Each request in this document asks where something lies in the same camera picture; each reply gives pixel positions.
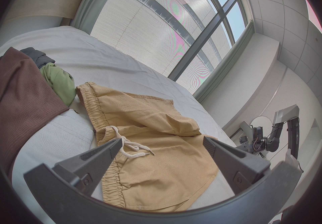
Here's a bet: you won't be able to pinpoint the brown garment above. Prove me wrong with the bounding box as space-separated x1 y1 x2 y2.
0 47 70 181

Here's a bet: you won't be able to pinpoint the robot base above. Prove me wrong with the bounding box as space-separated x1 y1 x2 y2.
284 151 303 173

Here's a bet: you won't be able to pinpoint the green garment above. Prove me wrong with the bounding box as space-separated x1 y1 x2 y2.
39 63 76 107

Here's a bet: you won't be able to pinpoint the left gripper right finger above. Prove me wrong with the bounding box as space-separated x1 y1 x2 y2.
202 136 271 197

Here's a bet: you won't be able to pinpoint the black garment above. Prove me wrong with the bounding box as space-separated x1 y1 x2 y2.
20 47 56 69

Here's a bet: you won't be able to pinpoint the bed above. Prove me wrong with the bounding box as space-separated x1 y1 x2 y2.
0 0 238 212

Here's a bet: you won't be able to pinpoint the window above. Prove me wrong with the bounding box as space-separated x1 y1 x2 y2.
89 0 248 98

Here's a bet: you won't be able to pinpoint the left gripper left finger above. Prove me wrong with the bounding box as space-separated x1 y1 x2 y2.
53 138 123 197

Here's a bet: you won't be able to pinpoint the tan shorts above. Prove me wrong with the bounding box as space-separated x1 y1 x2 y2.
75 82 219 212

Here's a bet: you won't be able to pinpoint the pale blue garment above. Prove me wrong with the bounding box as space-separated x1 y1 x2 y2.
15 110 97 165

